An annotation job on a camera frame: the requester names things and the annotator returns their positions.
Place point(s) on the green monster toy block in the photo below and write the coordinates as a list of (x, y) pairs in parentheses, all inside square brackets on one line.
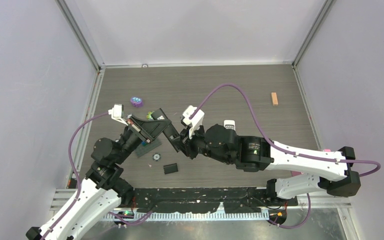
[(149, 116)]

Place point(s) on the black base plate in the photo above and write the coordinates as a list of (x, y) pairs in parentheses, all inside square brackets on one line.
[(233, 200)]

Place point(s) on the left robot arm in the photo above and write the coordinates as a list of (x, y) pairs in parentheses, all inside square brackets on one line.
[(102, 189)]

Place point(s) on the blue poker chip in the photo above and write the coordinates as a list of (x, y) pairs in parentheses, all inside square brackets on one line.
[(156, 157)]

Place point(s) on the black remote control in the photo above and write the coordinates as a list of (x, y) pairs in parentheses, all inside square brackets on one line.
[(170, 131)]

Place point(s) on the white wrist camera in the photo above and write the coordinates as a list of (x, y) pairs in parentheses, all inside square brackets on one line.
[(193, 122), (116, 113)]

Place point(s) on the black battery cover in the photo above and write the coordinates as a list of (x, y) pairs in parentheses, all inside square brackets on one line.
[(170, 168)]

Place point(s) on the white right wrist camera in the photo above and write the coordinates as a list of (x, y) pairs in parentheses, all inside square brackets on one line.
[(193, 122)]

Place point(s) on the pink toy toaster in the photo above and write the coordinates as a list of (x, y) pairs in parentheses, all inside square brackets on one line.
[(296, 173)]

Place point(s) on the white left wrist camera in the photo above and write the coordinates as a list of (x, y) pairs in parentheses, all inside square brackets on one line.
[(116, 113)]

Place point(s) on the white remote control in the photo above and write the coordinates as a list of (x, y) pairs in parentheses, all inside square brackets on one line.
[(229, 124)]

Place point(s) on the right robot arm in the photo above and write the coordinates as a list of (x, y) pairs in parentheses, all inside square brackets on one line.
[(318, 171)]

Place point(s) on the orange wooden block far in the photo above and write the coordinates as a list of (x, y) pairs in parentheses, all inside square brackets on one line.
[(274, 99)]

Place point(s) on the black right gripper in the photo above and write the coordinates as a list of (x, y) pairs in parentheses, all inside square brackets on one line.
[(186, 144)]

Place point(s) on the grey building baseplate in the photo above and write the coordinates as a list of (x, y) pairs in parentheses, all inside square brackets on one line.
[(145, 147)]

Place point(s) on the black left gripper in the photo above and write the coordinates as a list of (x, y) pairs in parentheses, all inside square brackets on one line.
[(150, 129)]

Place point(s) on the purple monster toy block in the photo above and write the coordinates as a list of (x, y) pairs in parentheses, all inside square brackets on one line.
[(136, 102)]

